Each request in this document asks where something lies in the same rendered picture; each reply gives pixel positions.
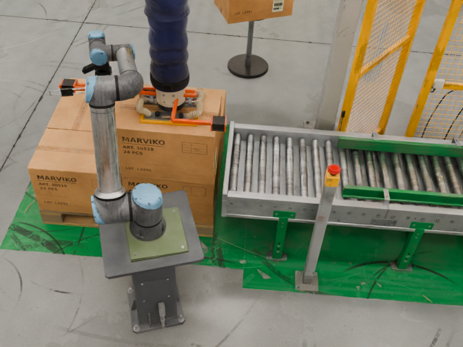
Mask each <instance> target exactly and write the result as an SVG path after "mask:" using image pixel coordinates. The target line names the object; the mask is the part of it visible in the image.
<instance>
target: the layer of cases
mask: <svg viewBox="0 0 463 347"><path fill-rule="evenodd" d="M185 90H197V91H198V90H199V91H203V92H204V93H205V94H206V95H214V96H222V99H221V116H225V106H226V90H215V89H206V88H197V87H186V88H185ZM77 92H85V91H76V93H77ZM223 138H224V132H220V145H219V150H218V158H217V163H216V171H215V176H214V184H213V185H204V184H197V183H189V182H175V181H168V180H154V179H146V178H132V177H124V176H121V185H122V186H124V187H125V190H126V191H132V190H133V189H134V188H135V186H136V185H139V184H142V183H145V184H147V183H150V184H153V185H155V186H157V187H158V188H159V189H160V190H161V193H167V192H172V191H180V190H184V191H186V194H187V198H188V200H189V205H190V208H191V211H192V215H193V218H194V222H201V223H210V224H213V223H214V213H215V206H216V195H217V189H218V178H219V172H220V161H221V155H222V149H223ZM28 173H29V175H30V179H31V182H32V186H33V189H34V193H35V196H36V199H37V202H38V206H39V209H41V210H50V211H66V212H75V213H91V214H93V210H92V202H91V195H93V194H94V191H95V190H96V188H98V182H97V175H96V163H95V155H94V142H93V135H92V122H91V115H90V107H89V103H86V102H85V93H84V94H74V96H62V97H61V99H60V101H59V103H58V105H57V107H56V109H55V111H54V113H53V115H52V117H51V119H50V122H49V123H48V126H47V128H46V129H45V132H44V134H43V136H42V138H41V140H40V142H39V144H38V146H37V149H36V151H35V153H34V155H33V157H32V159H31V161H30V163H29V165H28Z"/></svg>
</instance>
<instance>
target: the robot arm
mask: <svg viewBox="0 0 463 347"><path fill-rule="evenodd" d="M88 41H89V49H90V53H89V55H90V60H91V62H92V63H91V64H89V65H86V66H85V67H83V69H82V72H83V73H84V74H87V73H88V72H91V71H93V70H95V76H89V77H87V78H86V84H85V102H86V103H89V107H90V115H91V122H92V135H93V142H94V155H95V163H96V175H97V182H98V188H96V190H95V191H94V194H93V195H91V202H92V210H93V214H94V220H95V222H96V223H97V224H112V223H119V222H130V232H131V234H132V235H133V236H134V237H135V238H136V239H138V240H142V241H153V240H157V239H159V238H160V237H161V236H162V235H163V234H164V232H165V230H166V221H165V218H164V217H163V197H162V193H161V190H160V189H159V188H158V187H157V186H155V185H153V184H150V183H147V184H145V183H142V184H139V185H136V186H135V188H134V189H133V190H132V191H126V190H125V187H124V186H122V185H121V172H120V164H119V147H118V138H117V130H116V113H115V101H125V100H128V99H131V98H133V97H135V96H137V95H138V94H139V93H140V92H141V91H142V89H143V85H144V82H143V77H142V76H141V74H140V73H139V72H137V68H136V64H135V62H134V60H135V49H134V45H133V44H129V43H127V44H112V45H106V42H105V34H104V32H102V31H100V30H94V31H91V32H89V33H88ZM111 61H117V62H118V66H119V73H120V74H119V75H112V66H110V64H109V62H111Z"/></svg>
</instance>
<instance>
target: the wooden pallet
mask: <svg viewBox="0 0 463 347"><path fill-rule="evenodd" d="M224 139H225V133H224V138H223V148H224ZM222 154H223V149H222ZM219 183H220V172H219V178H218V189H219ZM218 189H217V195H218ZM217 195H216V200H217ZM39 211H40V214H41V218H42V221H43V223H44V224H60V225H69V226H78V227H94V228H99V224H97V223H96V222H95V220H94V214H91V213H75V212H66V211H50V210H41V209H39ZM214 219H215V213H214ZM195 225H196V230H197V233H198V236H203V237H213V236H214V223H213V224H210V223H201V222H195Z"/></svg>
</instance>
